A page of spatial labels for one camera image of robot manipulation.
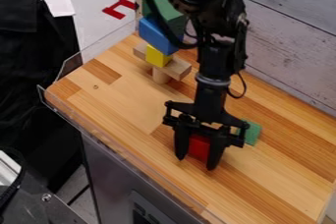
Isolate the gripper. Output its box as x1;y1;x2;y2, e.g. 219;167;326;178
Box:
161;78;252;172

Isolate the red cube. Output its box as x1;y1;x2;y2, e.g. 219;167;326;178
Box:
188;134;213;163

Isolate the small green block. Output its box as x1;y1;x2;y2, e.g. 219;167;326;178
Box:
236;118;263;146

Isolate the flat wooden block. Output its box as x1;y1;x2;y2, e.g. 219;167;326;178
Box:
132;41;194;82

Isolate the wooden cylinder block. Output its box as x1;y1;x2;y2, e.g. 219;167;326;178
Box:
150;66;174;84

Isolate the yellow block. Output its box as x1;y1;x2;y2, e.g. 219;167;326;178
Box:
143;44;175;69

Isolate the blue block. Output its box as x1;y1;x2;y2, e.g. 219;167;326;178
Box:
138;16;181;57

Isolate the large green block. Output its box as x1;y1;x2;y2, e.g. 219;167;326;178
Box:
140;0;190;39

